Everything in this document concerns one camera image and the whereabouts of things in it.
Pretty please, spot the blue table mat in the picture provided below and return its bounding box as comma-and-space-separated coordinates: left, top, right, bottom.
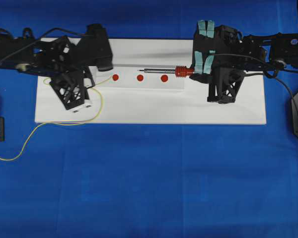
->
0, 0, 298, 238

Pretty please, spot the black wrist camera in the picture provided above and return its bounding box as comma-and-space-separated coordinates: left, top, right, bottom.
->
49, 70, 92, 113
207, 67, 245, 104

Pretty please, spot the right red dot mark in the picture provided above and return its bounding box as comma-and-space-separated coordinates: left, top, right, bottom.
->
160, 74, 168, 82

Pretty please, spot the middle red dot mark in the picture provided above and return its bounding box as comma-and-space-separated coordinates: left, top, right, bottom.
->
137, 74, 144, 82

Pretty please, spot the white foam board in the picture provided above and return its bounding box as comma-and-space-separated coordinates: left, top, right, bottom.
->
35, 39, 266, 125

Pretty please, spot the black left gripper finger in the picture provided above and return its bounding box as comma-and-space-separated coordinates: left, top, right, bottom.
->
83, 66, 95, 87
76, 24, 113, 71

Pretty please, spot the yellow solder wire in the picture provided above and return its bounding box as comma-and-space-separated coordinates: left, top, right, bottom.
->
0, 76, 113, 162

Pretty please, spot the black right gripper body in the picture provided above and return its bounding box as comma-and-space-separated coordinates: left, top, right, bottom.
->
213, 25, 245, 82

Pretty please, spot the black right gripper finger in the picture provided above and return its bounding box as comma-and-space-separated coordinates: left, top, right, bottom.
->
193, 20, 215, 54
190, 51, 215, 83

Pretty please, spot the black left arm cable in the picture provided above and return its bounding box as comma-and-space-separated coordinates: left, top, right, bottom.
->
0, 27, 90, 69

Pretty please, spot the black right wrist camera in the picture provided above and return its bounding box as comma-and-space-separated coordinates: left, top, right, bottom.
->
207, 67, 245, 104

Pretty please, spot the left red dot mark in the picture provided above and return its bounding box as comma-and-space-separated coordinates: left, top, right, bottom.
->
112, 74, 119, 81

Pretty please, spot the red dot mark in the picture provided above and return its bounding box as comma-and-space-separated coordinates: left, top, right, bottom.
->
160, 74, 168, 82
137, 74, 144, 82
112, 74, 119, 81

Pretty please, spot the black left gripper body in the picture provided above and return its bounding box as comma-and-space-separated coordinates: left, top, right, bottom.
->
33, 36, 89, 78

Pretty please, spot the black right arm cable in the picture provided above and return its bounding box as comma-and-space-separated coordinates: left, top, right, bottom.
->
211, 53, 298, 110

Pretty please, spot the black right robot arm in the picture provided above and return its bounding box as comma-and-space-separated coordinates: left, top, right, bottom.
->
190, 20, 298, 83

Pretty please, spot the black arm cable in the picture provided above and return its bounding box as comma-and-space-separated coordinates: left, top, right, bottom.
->
0, 27, 90, 69
211, 53, 298, 110

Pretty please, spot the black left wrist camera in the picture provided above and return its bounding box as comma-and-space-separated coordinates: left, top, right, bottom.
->
49, 70, 92, 113

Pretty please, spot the red handled soldering iron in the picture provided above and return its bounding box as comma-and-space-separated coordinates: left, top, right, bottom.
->
138, 66, 194, 78

